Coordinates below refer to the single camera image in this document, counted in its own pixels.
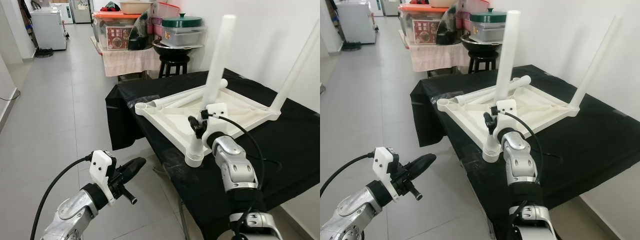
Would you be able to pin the white fridge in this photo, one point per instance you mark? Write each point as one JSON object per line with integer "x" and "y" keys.
{"x": 356, "y": 22}
{"x": 49, "y": 30}

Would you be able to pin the clear plastic bag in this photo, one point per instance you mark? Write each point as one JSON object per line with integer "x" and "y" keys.
{"x": 140, "y": 98}
{"x": 442, "y": 96}

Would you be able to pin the black plastic bag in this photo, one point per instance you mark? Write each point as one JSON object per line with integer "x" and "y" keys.
{"x": 140, "y": 35}
{"x": 447, "y": 30}

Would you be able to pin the black wok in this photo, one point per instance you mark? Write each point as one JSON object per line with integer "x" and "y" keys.
{"x": 177, "y": 49}
{"x": 477, "y": 44}

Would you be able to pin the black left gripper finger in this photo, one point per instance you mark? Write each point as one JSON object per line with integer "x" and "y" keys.
{"x": 127, "y": 167}
{"x": 414, "y": 164}
{"x": 424, "y": 169}
{"x": 136, "y": 171}

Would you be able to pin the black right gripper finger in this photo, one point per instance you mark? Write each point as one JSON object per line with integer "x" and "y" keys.
{"x": 491, "y": 124}
{"x": 198, "y": 128}

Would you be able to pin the beige plastic basin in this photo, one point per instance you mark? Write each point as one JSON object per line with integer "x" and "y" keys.
{"x": 442, "y": 3}
{"x": 136, "y": 6}

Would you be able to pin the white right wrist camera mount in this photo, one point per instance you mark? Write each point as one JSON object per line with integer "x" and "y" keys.
{"x": 507, "y": 107}
{"x": 218, "y": 111}

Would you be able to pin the pink checked cloth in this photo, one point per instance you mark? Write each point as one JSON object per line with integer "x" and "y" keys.
{"x": 437, "y": 57}
{"x": 130, "y": 61}

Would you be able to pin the black table cloth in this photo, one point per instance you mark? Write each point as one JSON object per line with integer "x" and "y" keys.
{"x": 290, "y": 150}
{"x": 600, "y": 150}

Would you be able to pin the grey metal appliance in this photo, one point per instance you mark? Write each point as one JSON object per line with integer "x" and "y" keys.
{"x": 390, "y": 6}
{"x": 81, "y": 11}

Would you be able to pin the cream plastic table top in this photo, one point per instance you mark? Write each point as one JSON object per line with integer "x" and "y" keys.
{"x": 470, "y": 117}
{"x": 170, "y": 122}

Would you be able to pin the clear container with red lid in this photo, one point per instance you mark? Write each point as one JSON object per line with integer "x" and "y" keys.
{"x": 167, "y": 11}
{"x": 472, "y": 6}

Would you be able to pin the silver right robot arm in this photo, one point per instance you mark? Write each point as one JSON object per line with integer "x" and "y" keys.
{"x": 235, "y": 165}
{"x": 520, "y": 160}

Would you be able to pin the clear plastic storage box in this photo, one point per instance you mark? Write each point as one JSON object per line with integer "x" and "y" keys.
{"x": 182, "y": 36}
{"x": 487, "y": 31}

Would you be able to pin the black round stool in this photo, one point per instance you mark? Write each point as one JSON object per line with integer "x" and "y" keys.
{"x": 482, "y": 55}
{"x": 174, "y": 59}

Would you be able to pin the clear box with orange lid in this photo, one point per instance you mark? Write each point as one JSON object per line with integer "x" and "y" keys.
{"x": 425, "y": 32}
{"x": 117, "y": 37}

